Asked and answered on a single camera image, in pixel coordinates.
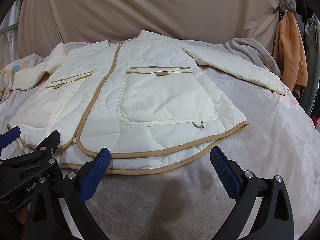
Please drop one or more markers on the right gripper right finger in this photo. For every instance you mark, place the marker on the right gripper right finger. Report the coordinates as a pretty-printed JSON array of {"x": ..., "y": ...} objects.
[{"x": 274, "y": 219}]

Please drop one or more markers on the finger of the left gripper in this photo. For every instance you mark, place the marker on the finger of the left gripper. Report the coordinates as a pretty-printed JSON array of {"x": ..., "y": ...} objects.
[
  {"x": 47, "y": 139},
  {"x": 9, "y": 137}
]

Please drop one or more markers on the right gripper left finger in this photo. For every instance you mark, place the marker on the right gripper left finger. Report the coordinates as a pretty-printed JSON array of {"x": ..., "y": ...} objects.
[{"x": 46, "y": 219}]

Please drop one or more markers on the cream quilted jacket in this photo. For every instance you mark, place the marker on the cream quilted jacket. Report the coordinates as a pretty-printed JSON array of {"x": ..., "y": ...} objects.
[{"x": 146, "y": 99}]

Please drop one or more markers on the silver satin fabric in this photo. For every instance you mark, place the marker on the silver satin fabric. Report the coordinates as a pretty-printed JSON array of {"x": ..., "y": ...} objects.
[{"x": 9, "y": 35}]

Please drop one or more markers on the beige draped curtain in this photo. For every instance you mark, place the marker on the beige draped curtain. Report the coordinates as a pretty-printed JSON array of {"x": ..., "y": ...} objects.
[{"x": 45, "y": 23}]

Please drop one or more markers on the orange hanging garment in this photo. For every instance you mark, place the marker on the orange hanging garment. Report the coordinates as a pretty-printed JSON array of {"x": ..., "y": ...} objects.
[{"x": 289, "y": 54}]

